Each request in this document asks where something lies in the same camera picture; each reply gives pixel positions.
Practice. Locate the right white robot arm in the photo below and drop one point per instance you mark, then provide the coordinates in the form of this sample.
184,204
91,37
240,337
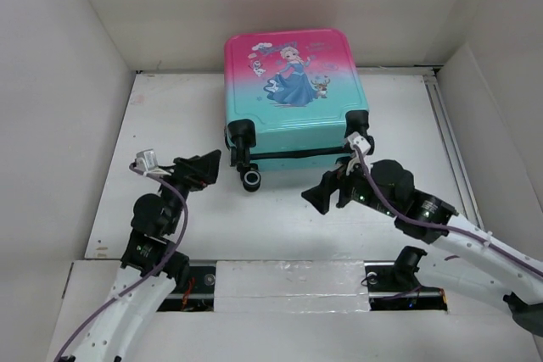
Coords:
476,265

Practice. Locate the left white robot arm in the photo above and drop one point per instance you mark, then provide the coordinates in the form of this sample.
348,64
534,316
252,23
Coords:
152,267

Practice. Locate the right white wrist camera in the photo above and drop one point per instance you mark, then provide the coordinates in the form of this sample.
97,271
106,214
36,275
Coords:
356,141

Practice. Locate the aluminium frame rail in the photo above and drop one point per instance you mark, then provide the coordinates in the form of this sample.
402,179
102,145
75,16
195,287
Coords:
463,186

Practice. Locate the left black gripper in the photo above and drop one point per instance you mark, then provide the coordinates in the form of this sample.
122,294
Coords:
197,171

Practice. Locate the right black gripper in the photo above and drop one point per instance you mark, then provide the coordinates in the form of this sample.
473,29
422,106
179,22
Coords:
319,195

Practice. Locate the teal pink suitcase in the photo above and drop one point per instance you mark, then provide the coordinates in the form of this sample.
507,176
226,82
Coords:
291,98

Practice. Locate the white foam cover plate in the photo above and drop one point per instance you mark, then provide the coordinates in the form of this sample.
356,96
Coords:
291,287

